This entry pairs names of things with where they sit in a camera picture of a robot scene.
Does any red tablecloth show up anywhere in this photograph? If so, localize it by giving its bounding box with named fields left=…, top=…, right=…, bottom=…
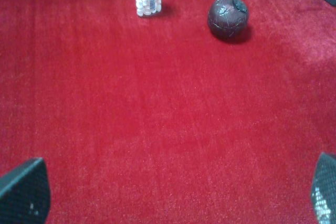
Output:
left=1, top=0, right=335, bottom=223

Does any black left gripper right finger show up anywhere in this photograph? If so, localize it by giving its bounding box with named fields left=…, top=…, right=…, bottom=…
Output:
left=311, top=153, right=335, bottom=224

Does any dark maroon mangosteen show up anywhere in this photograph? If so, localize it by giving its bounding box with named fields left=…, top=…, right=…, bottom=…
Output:
left=207, top=0, right=249, bottom=40

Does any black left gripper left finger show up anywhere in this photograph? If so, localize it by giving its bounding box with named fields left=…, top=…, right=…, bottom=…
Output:
left=1, top=157, right=51, bottom=224

